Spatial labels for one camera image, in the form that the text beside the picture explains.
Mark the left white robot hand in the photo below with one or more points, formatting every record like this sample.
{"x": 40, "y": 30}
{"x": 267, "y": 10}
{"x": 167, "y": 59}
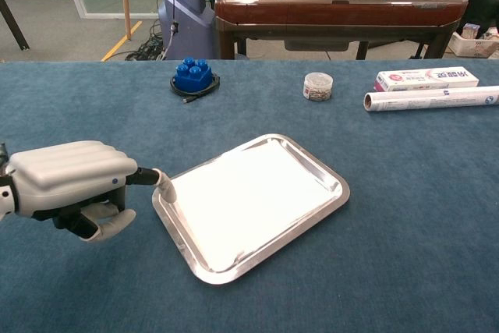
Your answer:
{"x": 66, "y": 177}

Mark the white cloth towel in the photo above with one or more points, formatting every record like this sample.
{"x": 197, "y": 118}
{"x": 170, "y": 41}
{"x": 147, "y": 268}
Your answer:
{"x": 249, "y": 204}

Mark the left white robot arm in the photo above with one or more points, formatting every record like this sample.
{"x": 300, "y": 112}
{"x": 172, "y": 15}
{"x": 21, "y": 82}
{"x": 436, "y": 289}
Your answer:
{"x": 3, "y": 194}

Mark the stainless steel tray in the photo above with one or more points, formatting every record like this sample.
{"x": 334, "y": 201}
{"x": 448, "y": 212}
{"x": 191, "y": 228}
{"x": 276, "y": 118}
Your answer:
{"x": 212, "y": 277}

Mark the black table leg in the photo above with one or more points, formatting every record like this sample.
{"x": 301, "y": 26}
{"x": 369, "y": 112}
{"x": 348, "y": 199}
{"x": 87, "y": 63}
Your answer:
{"x": 13, "y": 25}

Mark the blue plastic building block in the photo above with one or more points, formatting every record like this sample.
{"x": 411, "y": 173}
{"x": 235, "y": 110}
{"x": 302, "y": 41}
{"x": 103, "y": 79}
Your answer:
{"x": 193, "y": 77}

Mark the clear jar of clips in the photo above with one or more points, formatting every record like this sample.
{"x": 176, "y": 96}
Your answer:
{"x": 317, "y": 87}

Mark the brown mahjong table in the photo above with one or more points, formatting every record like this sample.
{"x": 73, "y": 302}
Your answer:
{"x": 335, "y": 13}

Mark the blue felt table cover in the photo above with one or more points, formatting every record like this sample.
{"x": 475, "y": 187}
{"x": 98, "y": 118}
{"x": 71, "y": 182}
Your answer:
{"x": 390, "y": 231}

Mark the white wrap roll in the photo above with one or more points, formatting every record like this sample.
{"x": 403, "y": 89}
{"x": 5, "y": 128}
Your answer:
{"x": 429, "y": 100}

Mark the white pink toothpaste box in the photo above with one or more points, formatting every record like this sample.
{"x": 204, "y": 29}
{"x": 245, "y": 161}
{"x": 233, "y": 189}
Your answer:
{"x": 425, "y": 77}

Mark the white plastic crate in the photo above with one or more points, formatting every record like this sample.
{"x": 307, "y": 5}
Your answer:
{"x": 468, "y": 48}

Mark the small printed carton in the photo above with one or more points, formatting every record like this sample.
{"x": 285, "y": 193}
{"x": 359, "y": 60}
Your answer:
{"x": 470, "y": 31}

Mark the black bag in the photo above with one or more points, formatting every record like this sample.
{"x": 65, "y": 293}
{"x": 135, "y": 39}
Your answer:
{"x": 483, "y": 9}

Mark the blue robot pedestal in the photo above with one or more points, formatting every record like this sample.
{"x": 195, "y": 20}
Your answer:
{"x": 187, "y": 17}

